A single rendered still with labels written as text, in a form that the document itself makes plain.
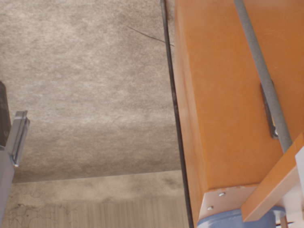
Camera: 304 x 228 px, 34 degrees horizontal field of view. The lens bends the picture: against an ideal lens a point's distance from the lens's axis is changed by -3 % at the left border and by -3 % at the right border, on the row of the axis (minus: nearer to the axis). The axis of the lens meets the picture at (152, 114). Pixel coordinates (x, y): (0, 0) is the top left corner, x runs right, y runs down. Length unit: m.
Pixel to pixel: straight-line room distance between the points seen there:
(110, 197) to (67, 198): 0.25
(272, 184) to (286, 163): 0.11
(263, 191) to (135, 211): 1.85
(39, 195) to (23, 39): 1.48
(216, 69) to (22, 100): 0.97
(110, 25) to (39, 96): 0.52
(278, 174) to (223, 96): 0.30
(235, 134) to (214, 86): 0.13
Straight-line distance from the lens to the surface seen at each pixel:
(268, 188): 1.03
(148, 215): 2.86
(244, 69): 1.23
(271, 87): 1.03
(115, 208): 2.87
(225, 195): 1.14
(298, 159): 0.80
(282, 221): 1.49
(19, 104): 2.01
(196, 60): 1.23
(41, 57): 1.70
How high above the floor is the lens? 0.88
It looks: 24 degrees down
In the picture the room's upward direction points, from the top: 173 degrees clockwise
